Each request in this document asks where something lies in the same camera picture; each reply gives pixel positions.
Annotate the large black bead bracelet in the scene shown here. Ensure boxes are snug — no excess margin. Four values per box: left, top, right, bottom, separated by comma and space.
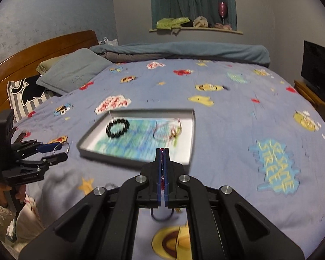
105, 117, 131, 139

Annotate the grey cardboard tray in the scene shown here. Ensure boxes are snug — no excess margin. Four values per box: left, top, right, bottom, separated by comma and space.
77, 109, 196, 173

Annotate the white plastic bag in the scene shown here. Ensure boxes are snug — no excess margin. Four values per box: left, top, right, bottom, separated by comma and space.
99, 36, 119, 47

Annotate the blue folded duvet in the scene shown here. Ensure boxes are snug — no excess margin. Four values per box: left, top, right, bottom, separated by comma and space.
89, 42, 270, 67

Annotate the blue printed paper sheet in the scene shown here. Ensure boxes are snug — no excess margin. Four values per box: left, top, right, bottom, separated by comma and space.
87, 117, 193, 163

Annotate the white fleece garment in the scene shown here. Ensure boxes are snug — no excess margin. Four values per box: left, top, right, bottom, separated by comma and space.
5, 193, 48, 254

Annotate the striped pillow with black figure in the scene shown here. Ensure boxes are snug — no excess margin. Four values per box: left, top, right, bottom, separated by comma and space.
6, 77, 55, 121

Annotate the black television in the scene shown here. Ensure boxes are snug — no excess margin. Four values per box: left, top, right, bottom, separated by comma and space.
301, 40, 325, 107

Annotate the window sill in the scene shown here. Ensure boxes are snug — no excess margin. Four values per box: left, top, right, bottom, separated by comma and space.
149, 26, 244, 35

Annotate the green cloth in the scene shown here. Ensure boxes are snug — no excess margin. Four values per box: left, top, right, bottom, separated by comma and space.
156, 17, 192, 31

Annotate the grey folded blanket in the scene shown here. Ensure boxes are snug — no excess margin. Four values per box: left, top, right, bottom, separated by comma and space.
101, 51, 180, 62

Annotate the wooden television stand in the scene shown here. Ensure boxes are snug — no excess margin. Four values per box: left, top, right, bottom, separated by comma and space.
294, 80, 325, 112

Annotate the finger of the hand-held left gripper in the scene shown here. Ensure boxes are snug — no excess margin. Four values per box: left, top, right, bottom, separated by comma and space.
16, 152, 69, 172
12, 140, 63, 158

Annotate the red bead hair tie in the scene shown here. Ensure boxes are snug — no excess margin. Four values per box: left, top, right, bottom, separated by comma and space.
151, 148, 182, 223

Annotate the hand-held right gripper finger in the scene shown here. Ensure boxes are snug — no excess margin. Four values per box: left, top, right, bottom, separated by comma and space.
163, 148, 305, 260
18, 148, 163, 260

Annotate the wooden headboard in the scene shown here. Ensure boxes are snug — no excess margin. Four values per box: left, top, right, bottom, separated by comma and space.
0, 30, 99, 121

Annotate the olive pillow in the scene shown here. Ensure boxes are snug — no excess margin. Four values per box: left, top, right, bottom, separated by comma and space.
37, 54, 71, 75

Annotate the blue-grey pillow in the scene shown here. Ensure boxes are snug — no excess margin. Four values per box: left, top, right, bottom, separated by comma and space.
36, 48, 115, 93

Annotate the pink string bracelet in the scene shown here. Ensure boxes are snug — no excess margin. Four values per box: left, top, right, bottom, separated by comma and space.
153, 117, 184, 145

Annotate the beige cloth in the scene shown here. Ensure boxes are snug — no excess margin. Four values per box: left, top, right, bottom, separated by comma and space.
192, 16, 209, 28

